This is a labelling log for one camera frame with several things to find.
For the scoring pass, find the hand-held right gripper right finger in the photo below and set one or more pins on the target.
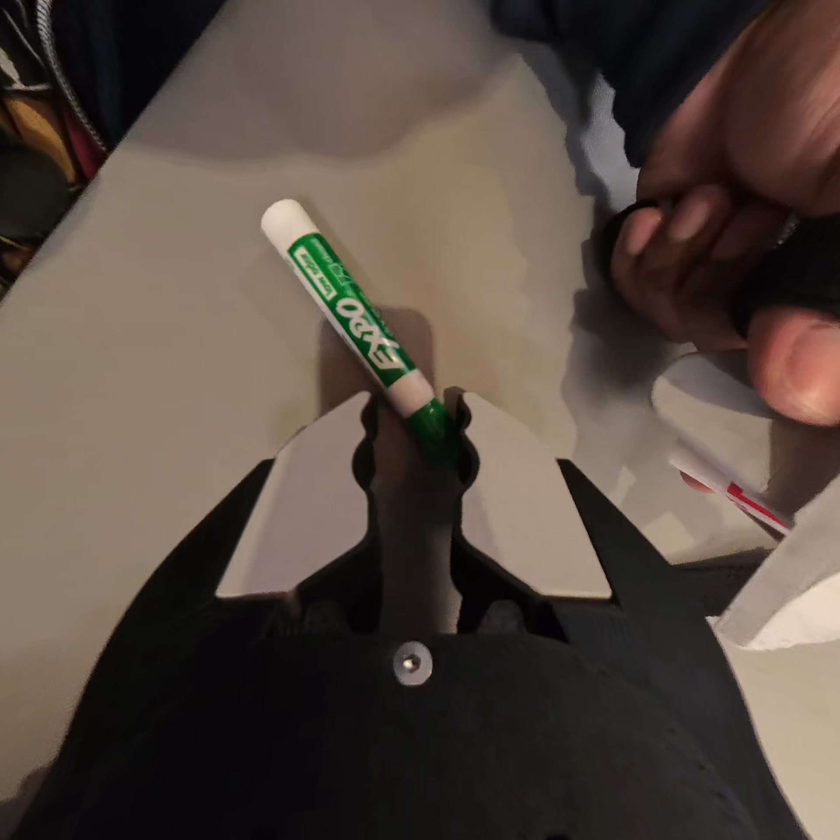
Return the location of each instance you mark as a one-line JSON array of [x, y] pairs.
[[532, 519]]

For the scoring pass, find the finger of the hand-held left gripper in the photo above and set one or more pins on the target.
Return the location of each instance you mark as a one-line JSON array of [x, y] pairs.
[[801, 591], [709, 407]]

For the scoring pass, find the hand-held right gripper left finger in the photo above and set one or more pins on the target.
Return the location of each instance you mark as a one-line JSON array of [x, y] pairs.
[[295, 519]]

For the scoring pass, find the red marker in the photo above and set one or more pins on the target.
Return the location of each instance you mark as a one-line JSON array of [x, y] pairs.
[[735, 496]]

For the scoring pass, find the green marker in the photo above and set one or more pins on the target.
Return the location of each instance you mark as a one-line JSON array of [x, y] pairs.
[[348, 315]]

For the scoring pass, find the person's left forearm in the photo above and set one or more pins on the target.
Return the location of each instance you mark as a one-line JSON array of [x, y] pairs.
[[630, 53]]

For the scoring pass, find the person's left hand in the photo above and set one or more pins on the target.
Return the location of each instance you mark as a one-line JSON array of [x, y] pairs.
[[761, 145]]

